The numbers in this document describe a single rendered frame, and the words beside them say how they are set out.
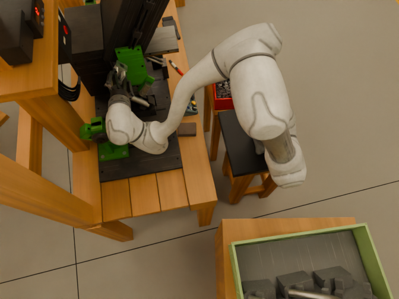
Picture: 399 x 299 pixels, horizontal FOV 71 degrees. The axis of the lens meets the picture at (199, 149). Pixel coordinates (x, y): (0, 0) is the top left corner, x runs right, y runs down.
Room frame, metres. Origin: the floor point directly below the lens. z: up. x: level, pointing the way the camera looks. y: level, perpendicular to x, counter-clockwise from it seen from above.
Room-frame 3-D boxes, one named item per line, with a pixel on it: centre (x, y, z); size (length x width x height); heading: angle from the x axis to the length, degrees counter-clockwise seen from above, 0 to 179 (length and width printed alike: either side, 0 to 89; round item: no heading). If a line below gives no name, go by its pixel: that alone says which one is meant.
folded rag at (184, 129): (0.68, 0.07, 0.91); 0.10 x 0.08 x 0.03; 91
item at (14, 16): (0.65, 0.56, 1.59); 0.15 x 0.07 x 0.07; 11
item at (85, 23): (1.05, 0.55, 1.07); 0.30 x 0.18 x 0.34; 11
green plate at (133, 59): (0.91, 0.32, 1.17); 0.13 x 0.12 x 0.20; 11
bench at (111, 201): (0.97, 0.39, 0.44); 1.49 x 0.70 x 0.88; 11
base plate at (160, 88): (0.97, 0.39, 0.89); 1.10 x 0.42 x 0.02; 11
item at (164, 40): (1.07, 0.31, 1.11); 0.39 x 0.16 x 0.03; 101
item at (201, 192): (1.02, 0.12, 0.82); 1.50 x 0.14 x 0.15; 11
